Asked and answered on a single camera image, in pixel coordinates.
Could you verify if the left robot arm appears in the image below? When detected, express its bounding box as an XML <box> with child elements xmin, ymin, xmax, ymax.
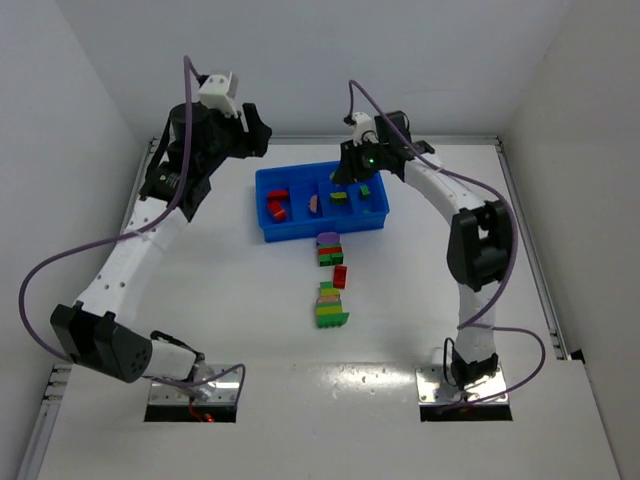
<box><xmin>50</xmin><ymin>103</ymin><xmax>272</xmax><ymax>385</ymax></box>

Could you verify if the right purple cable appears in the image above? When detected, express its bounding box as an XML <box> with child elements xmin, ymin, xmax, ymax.
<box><xmin>344</xmin><ymin>79</ymin><xmax>547</xmax><ymax>412</ymax></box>

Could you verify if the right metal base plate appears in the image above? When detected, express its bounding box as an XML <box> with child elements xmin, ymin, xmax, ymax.
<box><xmin>415</xmin><ymin>364</ymin><xmax>509</xmax><ymax>406</ymax></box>

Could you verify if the green red striped lego stack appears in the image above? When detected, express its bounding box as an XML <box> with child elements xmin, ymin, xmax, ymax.
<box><xmin>317</xmin><ymin>244</ymin><xmax>344</xmax><ymax>267</ymax></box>

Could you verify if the purple round lego brick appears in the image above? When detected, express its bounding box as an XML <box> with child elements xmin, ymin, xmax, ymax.
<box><xmin>316</xmin><ymin>232</ymin><xmax>340</xmax><ymax>246</ymax></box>

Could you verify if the metal base plate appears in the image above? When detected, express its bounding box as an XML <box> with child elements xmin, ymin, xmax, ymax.
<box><xmin>415</xmin><ymin>364</ymin><xmax>509</xmax><ymax>406</ymax></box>
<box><xmin>147</xmin><ymin>363</ymin><xmax>245</xmax><ymax>407</ymax></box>

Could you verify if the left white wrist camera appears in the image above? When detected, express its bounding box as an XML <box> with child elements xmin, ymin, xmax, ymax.
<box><xmin>197</xmin><ymin>71</ymin><xmax>239</xmax><ymax>118</ymax></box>

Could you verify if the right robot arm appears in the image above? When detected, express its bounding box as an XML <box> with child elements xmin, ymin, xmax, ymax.
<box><xmin>331</xmin><ymin>111</ymin><xmax>515</xmax><ymax>388</ymax></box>

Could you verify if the green yellow lego stack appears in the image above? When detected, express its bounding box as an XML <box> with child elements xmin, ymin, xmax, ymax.
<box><xmin>315</xmin><ymin>281</ymin><xmax>349</xmax><ymax>329</ymax></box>

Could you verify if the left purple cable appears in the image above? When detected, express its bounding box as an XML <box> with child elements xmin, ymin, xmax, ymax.
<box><xmin>18</xmin><ymin>54</ymin><xmax>247</xmax><ymax>399</ymax></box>

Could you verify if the purple cable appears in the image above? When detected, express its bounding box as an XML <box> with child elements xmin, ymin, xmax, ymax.
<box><xmin>18</xmin><ymin>54</ymin><xmax>247</xmax><ymax>399</ymax></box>
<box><xmin>344</xmin><ymin>79</ymin><xmax>547</xmax><ymax>412</ymax></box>

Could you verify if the blue divided plastic bin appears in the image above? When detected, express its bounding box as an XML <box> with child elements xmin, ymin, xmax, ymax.
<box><xmin>255</xmin><ymin>161</ymin><xmax>390</xmax><ymax>242</ymax></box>

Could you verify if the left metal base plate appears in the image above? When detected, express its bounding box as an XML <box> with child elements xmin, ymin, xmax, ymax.
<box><xmin>147</xmin><ymin>363</ymin><xmax>245</xmax><ymax>407</ymax></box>

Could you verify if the red curved lego brick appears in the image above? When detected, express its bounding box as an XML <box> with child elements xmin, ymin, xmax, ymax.
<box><xmin>267</xmin><ymin>189</ymin><xmax>289</xmax><ymax>202</ymax></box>

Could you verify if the red flower lego brick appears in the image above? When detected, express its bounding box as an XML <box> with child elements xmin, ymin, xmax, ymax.
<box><xmin>266</xmin><ymin>200</ymin><xmax>291</xmax><ymax>224</ymax></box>

